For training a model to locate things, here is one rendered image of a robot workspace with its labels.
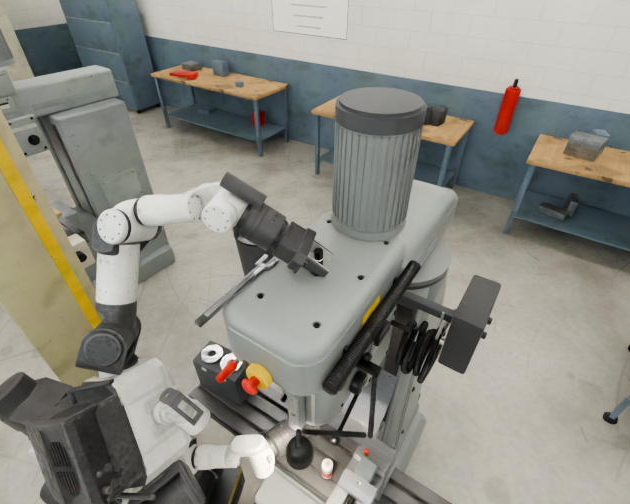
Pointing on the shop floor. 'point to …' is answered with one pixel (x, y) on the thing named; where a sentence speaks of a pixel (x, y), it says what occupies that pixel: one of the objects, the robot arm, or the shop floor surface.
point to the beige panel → (29, 251)
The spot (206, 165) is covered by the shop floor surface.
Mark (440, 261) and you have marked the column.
